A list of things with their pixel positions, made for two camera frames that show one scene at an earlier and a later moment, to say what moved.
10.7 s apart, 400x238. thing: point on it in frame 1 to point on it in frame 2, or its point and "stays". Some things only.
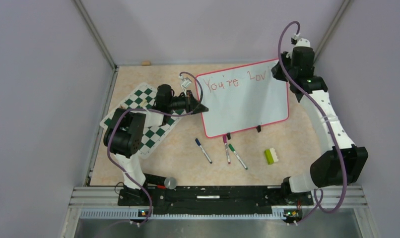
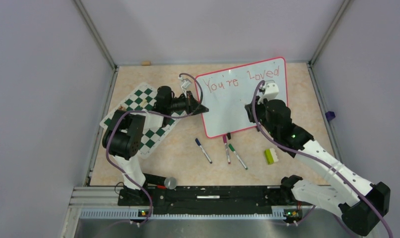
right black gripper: (277, 73) to (249, 107)
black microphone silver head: (169, 182) stays
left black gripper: (192, 106) stays
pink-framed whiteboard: (243, 97) stays
